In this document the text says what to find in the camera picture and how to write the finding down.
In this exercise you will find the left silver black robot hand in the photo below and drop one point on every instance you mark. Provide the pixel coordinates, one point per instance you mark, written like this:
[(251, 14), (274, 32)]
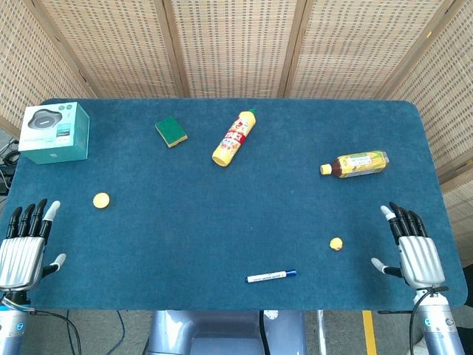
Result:
[(20, 259)]

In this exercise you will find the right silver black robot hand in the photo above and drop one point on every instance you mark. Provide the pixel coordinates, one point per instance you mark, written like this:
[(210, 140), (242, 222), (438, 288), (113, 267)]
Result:
[(421, 259)]

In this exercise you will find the small yellow orange toy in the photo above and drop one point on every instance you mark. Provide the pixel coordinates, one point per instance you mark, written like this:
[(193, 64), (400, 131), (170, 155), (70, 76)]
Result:
[(336, 244)]

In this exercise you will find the yellow round disc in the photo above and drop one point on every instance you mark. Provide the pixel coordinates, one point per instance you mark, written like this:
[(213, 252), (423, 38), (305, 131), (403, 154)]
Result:
[(101, 201)]

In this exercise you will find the woven bamboo screen panel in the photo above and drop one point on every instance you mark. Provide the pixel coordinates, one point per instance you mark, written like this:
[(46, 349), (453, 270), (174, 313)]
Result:
[(451, 111), (29, 66), (354, 48), (111, 48), (236, 48), (462, 222)]

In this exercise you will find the yellow floor tape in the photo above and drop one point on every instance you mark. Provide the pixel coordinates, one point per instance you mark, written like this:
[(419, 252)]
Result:
[(369, 333)]

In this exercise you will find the tea bottle yellow label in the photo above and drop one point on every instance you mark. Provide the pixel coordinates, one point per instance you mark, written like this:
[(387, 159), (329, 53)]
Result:
[(358, 164)]

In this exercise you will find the white table leg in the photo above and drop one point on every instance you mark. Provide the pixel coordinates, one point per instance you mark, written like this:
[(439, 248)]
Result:
[(321, 333)]

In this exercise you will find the teal speaker box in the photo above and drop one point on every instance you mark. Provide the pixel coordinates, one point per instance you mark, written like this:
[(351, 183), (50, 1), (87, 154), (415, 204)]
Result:
[(51, 129)]

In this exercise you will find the blue whiteboard marker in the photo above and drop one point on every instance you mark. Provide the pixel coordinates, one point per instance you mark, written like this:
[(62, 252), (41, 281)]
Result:
[(269, 276)]

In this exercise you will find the green yellow sponge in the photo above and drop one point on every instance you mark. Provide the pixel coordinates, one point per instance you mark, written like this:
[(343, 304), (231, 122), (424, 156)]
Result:
[(170, 131)]

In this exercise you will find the blue felt table cover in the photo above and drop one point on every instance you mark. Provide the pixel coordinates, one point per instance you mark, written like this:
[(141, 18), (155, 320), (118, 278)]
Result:
[(221, 222)]

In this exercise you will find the blue-grey robot torso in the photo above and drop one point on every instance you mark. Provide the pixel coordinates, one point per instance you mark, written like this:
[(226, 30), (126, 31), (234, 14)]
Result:
[(221, 333)]

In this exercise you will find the yellow squeeze bottle red label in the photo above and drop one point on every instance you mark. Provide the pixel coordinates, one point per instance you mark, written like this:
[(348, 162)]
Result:
[(233, 138)]

